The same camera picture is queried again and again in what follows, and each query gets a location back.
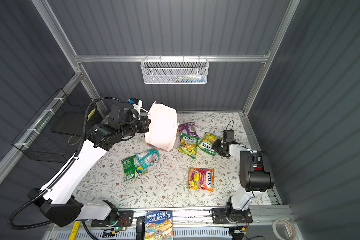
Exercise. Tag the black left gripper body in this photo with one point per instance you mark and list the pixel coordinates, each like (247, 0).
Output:
(136, 127)

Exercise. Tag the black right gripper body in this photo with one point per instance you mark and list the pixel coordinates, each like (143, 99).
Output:
(218, 146)

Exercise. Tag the yellow-green Fox's candy bag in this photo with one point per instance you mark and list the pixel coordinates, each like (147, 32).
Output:
(206, 143)

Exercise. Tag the red paper gift bag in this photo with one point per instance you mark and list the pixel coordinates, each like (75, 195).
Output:
(162, 128)

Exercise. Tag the green Fox's candy bag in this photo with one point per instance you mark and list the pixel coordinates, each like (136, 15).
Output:
(189, 145)

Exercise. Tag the teal mint candy bag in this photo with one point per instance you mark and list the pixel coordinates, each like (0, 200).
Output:
(148, 158)

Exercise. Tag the green spring tea candy bag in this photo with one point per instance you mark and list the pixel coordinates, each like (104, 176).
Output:
(132, 168)

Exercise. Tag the pink Fox's fruits candy bag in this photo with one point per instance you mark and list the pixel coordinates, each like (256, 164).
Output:
(201, 179)

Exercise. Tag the purple Fox's candy bag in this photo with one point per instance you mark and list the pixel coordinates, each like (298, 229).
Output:
(188, 128)

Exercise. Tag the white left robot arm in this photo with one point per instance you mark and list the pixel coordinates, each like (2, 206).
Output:
(59, 205)

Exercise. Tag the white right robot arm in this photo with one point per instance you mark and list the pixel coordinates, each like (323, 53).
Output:
(255, 174)

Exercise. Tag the colourful book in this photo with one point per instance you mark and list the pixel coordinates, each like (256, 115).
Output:
(158, 225)

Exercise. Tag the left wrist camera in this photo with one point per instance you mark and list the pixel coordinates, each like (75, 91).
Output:
(136, 103)

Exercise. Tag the black wire side basket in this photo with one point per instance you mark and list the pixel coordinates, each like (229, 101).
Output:
(53, 136)

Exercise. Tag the white wire wall basket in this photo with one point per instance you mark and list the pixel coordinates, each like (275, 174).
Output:
(175, 72)

